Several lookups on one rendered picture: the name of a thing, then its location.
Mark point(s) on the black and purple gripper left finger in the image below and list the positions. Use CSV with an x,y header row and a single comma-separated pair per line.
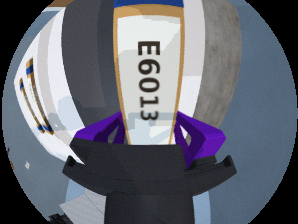
x,y
99,131

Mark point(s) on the white welding electrode pack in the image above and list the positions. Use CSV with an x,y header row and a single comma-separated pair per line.
x,y
35,97
30,110
149,43

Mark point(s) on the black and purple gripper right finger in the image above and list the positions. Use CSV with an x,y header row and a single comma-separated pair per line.
x,y
206,140

